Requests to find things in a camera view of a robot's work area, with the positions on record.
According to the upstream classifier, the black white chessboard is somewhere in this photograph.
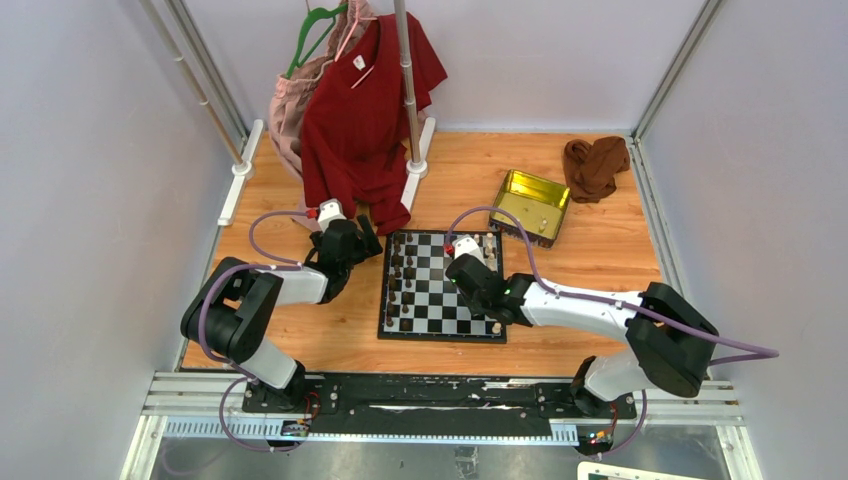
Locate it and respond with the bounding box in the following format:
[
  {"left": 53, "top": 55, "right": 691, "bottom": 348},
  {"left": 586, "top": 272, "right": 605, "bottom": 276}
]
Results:
[{"left": 377, "top": 230, "right": 507, "bottom": 344}]

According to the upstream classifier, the gold metal tin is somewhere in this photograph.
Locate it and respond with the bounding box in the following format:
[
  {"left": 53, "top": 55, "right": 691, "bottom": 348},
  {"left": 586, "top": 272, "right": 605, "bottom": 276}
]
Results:
[{"left": 488, "top": 169, "right": 570, "bottom": 249}]

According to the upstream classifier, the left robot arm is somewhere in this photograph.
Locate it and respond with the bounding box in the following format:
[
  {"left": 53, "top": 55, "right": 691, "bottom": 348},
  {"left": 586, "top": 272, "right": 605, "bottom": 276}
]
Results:
[{"left": 180, "top": 215, "right": 383, "bottom": 413}]

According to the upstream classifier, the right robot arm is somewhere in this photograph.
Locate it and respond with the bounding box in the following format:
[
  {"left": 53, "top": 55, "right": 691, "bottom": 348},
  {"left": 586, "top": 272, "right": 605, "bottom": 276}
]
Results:
[{"left": 446, "top": 254, "right": 718, "bottom": 418}]

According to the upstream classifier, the white rack base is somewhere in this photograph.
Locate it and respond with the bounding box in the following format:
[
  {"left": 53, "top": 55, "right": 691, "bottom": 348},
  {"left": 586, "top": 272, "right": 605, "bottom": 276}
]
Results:
[{"left": 401, "top": 116, "right": 436, "bottom": 212}]

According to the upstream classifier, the red t-shirt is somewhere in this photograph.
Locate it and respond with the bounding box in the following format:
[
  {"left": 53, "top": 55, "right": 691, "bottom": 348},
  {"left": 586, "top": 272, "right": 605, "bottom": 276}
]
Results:
[{"left": 301, "top": 15, "right": 411, "bottom": 235}]

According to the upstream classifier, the pink garment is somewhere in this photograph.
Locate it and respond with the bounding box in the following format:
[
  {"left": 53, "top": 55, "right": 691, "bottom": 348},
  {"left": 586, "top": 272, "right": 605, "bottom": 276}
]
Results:
[{"left": 269, "top": 0, "right": 375, "bottom": 211}]

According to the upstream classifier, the brown crumpled cloth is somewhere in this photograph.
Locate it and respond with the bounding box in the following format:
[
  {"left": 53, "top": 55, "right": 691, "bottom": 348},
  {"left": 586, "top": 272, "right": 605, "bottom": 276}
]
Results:
[{"left": 563, "top": 136, "right": 631, "bottom": 203}]

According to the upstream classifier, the metal clothes rack pole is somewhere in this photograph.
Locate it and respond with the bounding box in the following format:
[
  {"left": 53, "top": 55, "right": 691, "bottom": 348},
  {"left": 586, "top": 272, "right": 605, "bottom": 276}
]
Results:
[{"left": 393, "top": 0, "right": 419, "bottom": 148}]

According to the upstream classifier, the green clothes hanger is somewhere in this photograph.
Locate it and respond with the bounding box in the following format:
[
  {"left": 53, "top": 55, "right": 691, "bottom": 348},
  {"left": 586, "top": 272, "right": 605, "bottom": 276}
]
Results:
[{"left": 283, "top": 1, "right": 349, "bottom": 79}]

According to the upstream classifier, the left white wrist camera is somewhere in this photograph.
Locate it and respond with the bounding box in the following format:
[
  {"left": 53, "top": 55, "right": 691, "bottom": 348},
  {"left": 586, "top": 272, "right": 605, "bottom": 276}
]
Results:
[{"left": 317, "top": 199, "right": 346, "bottom": 232}]

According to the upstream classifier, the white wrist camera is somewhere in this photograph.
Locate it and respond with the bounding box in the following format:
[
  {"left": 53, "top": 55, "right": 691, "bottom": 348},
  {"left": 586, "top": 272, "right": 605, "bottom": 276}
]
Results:
[
  {"left": 317, "top": 199, "right": 346, "bottom": 232},
  {"left": 452, "top": 235, "right": 486, "bottom": 262}
]

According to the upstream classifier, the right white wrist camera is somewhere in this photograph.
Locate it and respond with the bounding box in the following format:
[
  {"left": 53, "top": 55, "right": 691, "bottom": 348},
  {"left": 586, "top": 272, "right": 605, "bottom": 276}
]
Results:
[{"left": 452, "top": 235, "right": 486, "bottom": 262}]

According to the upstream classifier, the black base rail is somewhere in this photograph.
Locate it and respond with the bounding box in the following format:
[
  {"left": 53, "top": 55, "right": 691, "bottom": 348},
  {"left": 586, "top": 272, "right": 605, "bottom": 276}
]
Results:
[{"left": 242, "top": 373, "right": 638, "bottom": 437}]

